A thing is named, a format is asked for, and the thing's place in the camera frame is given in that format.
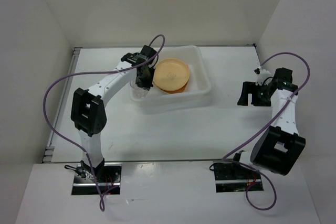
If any clear glass cup front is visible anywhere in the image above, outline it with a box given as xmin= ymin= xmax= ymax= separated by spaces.
xmin=129 ymin=81 xmax=149 ymax=99

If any tan round plate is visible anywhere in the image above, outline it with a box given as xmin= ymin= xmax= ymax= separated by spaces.
xmin=159 ymin=84 xmax=187 ymax=94
xmin=152 ymin=58 xmax=190 ymax=91

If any woven bamboo triangular basket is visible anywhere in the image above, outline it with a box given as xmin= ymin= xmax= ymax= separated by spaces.
xmin=154 ymin=61 xmax=190 ymax=95

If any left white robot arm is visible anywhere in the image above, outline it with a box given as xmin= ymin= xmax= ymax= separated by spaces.
xmin=70 ymin=45 xmax=158 ymax=182

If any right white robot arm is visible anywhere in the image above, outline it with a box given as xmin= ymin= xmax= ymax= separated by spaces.
xmin=237 ymin=67 xmax=306 ymax=176

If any clear plastic bin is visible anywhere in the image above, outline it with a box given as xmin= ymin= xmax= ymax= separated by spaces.
xmin=130 ymin=45 xmax=212 ymax=114

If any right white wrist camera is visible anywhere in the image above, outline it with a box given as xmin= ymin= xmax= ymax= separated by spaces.
xmin=254 ymin=66 xmax=271 ymax=86

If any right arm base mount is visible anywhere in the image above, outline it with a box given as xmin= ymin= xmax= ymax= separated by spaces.
xmin=209 ymin=162 xmax=264 ymax=193

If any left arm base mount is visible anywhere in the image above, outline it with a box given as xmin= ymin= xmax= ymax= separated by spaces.
xmin=65 ymin=162 xmax=122 ymax=196

